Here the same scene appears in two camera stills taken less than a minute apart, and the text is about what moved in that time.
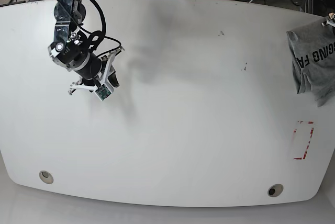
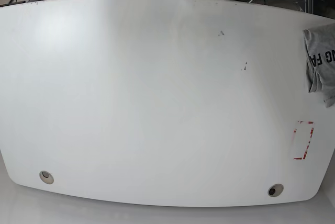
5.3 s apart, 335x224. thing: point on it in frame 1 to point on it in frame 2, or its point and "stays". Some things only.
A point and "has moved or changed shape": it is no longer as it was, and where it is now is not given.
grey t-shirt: [313, 46] has moved or changed shape
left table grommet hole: [46, 177] stays
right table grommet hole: [275, 190] stays
